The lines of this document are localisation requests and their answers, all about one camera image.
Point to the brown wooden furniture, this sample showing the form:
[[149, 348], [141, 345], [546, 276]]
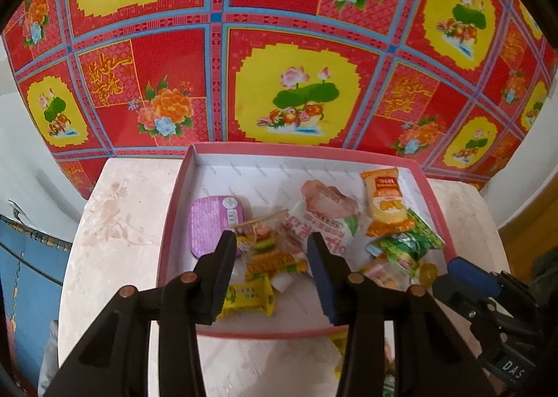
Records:
[[534, 227]]

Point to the orange cake packet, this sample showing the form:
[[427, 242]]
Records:
[[386, 201]]

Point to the red floral printed blanket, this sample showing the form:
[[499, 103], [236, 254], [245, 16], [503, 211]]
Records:
[[174, 53]]

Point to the pink jelly drink pouch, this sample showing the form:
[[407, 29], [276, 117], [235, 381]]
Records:
[[325, 209]]

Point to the yellow candy packet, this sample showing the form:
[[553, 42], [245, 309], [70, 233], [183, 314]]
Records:
[[340, 353], [248, 297]]

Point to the pink shallow cardboard box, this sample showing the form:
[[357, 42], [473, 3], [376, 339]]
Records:
[[261, 188]]

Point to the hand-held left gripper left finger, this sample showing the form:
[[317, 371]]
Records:
[[220, 281]]

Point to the burger gummy packet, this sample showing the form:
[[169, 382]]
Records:
[[266, 244]]

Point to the blue foam floor mat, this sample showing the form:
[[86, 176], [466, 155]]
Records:
[[26, 301]]

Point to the white plastic bag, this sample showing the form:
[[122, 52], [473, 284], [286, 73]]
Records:
[[49, 357]]

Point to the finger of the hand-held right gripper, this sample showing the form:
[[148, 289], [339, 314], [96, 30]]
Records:
[[473, 273], [457, 292]]

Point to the small clear candy packet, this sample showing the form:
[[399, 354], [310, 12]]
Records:
[[383, 275]]

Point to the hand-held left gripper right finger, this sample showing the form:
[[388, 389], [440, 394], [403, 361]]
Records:
[[326, 281]]

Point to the green snack packet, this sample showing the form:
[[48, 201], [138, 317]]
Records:
[[405, 244]]

